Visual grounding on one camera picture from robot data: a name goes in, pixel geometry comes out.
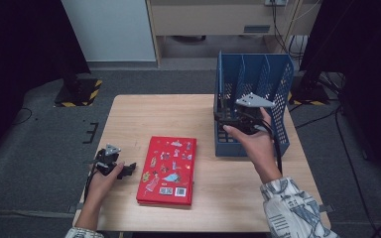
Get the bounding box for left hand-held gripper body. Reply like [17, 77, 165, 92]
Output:
[90, 143, 123, 177]

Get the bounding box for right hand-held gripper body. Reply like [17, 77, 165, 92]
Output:
[224, 92, 277, 136]

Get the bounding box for dark blue picture book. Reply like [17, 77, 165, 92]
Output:
[217, 51, 228, 134]

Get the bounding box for red picture book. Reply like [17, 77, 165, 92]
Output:
[136, 136, 198, 204]
[136, 197, 192, 208]

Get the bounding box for blue plastic file rack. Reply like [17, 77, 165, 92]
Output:
[213, 50, 296, 158]

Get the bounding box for person's left hand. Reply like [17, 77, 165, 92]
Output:
[84, 162, 126, 213]

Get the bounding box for person's right hand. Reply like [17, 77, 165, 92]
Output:
[222, 107, 284, 184]

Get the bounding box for striped black stand base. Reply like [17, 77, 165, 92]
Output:
[287, 70, 331, 107]
[53, 76, 103, 108]

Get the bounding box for beige cabinet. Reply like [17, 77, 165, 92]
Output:
[145, 0, 321, 68]

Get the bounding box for dark curtain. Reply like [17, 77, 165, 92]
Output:
[0, 0, 92, 167]
[299, 0, 381, 186]

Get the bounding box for white panel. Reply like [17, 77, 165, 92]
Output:
[61, 0, 157, 62]

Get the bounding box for left hand-held gripper black cable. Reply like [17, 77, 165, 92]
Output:
[83, 162, 99, 204]

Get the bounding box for hand-held gripper black cable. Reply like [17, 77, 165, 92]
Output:
[83, 162, 99, 204]
[261, 119, 284, 177]

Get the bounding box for right hand-held gripper black cable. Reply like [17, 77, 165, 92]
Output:
[261, 119, 284, 177]

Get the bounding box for hanging black cables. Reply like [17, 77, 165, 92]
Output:
[270, 0, 309, 61]

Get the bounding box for thin black floor cable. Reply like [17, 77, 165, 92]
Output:
[8, 107, 34, 128]

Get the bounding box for long black floor cable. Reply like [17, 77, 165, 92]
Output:
[294, 105, 381, 238]

